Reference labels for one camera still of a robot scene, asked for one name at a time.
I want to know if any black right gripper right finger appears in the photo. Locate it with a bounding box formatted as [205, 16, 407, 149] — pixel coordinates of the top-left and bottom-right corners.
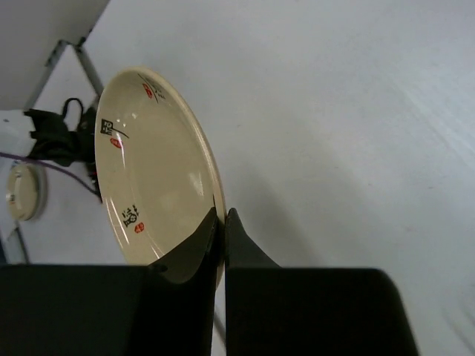
[224, 209, 419, 355]

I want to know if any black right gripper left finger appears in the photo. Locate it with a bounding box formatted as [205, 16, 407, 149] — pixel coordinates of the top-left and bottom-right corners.
[1, 209, 217, 355]

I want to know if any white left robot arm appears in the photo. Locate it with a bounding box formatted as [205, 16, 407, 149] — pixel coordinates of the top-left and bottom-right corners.
[1, 110, 48, 223]

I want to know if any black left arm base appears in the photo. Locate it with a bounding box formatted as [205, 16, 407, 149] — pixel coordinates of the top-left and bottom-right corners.
[24, 97, 100, 197]

